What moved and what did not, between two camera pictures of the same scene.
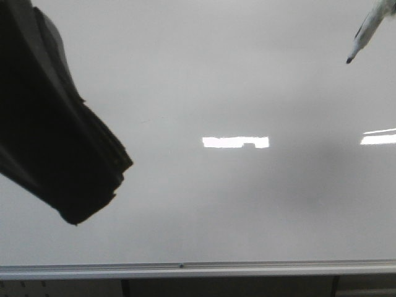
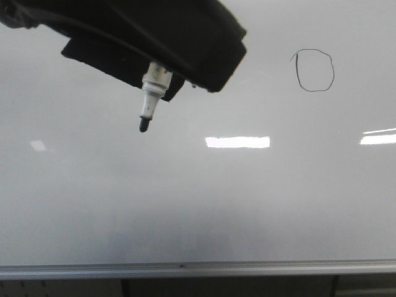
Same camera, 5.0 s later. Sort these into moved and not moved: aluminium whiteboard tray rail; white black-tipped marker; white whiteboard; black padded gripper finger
Moved: white black-tipped marker; black padded gripper finger
Not moved: aluminium whiteboard tray rail; white whiteboard
